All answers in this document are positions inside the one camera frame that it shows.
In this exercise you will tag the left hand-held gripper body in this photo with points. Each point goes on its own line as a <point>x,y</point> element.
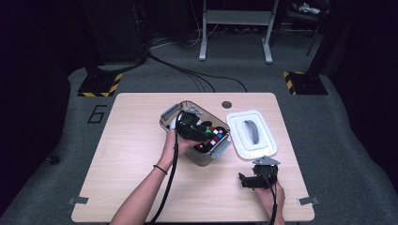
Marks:
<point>187,125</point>

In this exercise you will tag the clear plastic storage box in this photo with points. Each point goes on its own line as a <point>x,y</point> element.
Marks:
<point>200,157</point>

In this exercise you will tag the dark round table grommet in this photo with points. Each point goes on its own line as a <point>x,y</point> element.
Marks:
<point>226,104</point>

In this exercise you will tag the black wrist band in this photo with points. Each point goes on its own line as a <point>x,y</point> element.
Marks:
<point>160,169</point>

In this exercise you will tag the grey metal table bracket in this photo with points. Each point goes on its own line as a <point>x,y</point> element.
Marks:
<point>308,201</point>
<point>78,200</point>

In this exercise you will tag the panda plush toy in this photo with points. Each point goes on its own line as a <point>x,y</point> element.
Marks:
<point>203,147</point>

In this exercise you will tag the white metal stand frame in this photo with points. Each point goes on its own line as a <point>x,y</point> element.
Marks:
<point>237,17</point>

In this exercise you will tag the dark chair with cloth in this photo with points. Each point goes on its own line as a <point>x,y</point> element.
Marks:
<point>308,14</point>

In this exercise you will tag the person's right hand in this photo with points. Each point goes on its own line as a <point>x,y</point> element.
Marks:
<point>266,198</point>

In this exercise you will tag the black yellow striped stand base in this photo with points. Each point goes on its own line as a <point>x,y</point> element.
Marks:
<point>305,83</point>
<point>98,85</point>

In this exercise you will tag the colourful puzzle cube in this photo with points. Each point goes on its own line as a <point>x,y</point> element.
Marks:
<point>217,136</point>

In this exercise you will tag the person's left hand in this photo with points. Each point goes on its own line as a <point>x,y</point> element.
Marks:
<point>183,148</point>

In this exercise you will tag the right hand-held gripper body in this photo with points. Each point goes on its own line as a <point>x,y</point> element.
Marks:
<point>265,176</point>

